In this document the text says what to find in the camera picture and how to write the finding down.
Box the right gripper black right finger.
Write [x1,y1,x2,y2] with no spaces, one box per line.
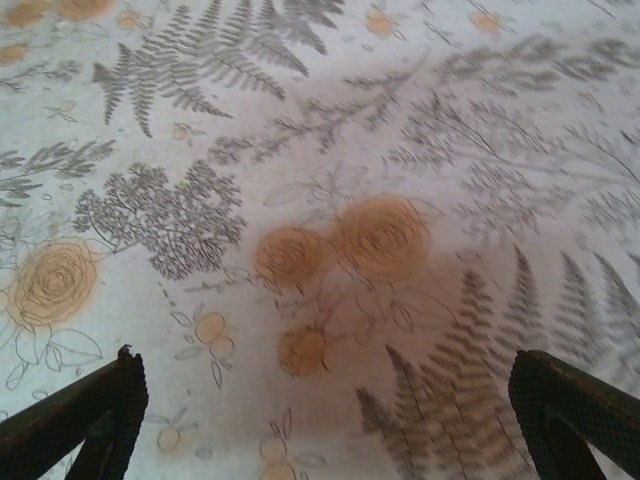
[508,349,640,480]

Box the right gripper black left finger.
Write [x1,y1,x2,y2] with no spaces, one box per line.
[0,344,150,480]

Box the floral printed tablecloth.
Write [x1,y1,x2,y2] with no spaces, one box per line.
[0,0,640,480]

